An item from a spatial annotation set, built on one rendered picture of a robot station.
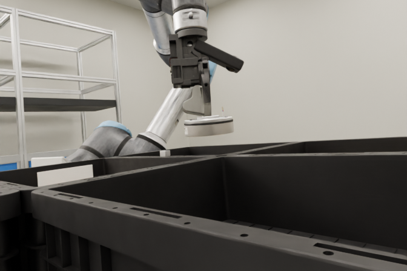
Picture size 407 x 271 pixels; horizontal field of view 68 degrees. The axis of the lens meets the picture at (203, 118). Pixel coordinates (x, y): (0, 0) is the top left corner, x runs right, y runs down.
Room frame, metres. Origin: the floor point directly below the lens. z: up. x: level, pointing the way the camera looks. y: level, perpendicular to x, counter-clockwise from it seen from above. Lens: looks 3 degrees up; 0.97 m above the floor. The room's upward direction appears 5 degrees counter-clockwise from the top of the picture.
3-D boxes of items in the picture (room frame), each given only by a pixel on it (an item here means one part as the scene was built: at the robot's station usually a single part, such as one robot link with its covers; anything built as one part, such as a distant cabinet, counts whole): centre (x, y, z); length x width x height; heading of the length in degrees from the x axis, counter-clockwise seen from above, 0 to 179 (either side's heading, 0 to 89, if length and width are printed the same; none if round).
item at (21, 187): (0.55, 0.22, 0.92); 0.40 x 0.30 x 0.02; 46
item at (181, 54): (0.66, 0.02, 1.13); 0.09 x 0.08 x 0.12; 94
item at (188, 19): (0.66, 0.01, 1.21); 0.08 x 0.08 x 0.05
